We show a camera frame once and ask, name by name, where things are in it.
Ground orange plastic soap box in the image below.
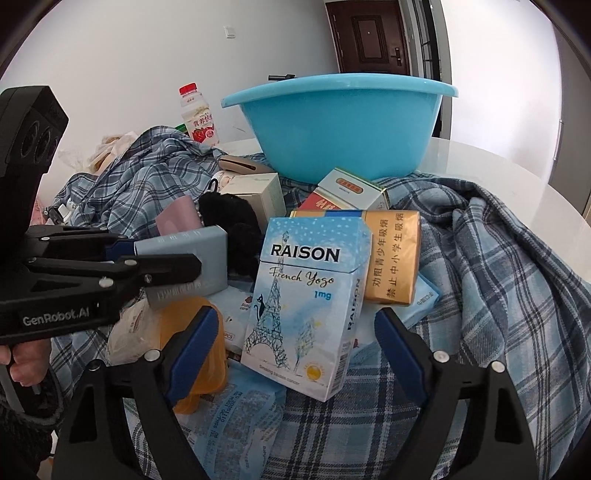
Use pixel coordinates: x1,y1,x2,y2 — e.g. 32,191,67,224
157,295,227,414

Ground red and white cigarette pack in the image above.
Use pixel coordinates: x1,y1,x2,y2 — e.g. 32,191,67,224
299,191,354,213

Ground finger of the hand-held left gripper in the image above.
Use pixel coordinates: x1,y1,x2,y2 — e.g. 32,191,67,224
23,225,137,262
28,253,202,291

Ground blue Daison box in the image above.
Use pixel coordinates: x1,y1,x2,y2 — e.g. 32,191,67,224
406,272,441,324

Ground black fluffy scrunchie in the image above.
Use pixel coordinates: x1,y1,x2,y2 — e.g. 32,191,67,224
228,224,265,278
198,191,259,232

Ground tan glasses case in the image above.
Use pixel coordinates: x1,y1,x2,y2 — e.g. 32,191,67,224
218,155,273,176

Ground black-framed glass sliding door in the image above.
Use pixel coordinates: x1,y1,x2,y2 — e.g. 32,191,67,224
399,0,451,139

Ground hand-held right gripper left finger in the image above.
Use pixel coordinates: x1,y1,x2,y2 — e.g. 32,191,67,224
51,305,220,480

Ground grey-blue box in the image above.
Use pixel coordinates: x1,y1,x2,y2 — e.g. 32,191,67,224
134,226,229,310

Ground plastic bag of buns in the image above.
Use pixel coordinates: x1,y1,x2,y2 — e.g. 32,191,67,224
69,131,139,176

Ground white tissue packet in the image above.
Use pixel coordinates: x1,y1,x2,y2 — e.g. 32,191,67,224
107,300,162,365

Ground dark brown entrance door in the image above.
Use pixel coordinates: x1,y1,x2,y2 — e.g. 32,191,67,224
324,0,411,77

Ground red-capped drink bottle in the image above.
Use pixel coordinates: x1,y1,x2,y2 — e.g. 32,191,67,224
179,83,220,148

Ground white red cigarette box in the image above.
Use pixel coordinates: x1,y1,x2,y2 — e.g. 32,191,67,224
318,167,389,212

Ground light blue cigarette pack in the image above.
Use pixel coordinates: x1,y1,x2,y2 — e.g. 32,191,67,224
240,216,374,401

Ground blue plastic basin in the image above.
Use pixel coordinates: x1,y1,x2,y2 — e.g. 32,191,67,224
222,74,459,184

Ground gold cigarette pack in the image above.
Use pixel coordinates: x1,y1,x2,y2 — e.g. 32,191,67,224
290,209,422,306

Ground pink box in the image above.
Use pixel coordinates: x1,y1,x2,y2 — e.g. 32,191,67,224
154,195,206,236

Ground blue plaid cloth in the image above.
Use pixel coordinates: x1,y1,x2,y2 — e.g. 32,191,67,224
46,126,591,480

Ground light blue wipes pack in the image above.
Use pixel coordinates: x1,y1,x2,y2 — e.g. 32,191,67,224
191,284,296,480

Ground small plain white box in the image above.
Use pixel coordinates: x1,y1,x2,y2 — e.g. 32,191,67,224
226,173,283,227

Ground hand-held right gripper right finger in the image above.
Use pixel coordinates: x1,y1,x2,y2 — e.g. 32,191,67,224
374,307,541,480

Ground person's left hand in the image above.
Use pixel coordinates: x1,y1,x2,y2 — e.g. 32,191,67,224
0,340,52,388

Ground person's left forearm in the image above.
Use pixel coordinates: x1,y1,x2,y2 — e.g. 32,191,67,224
0,369,68,467

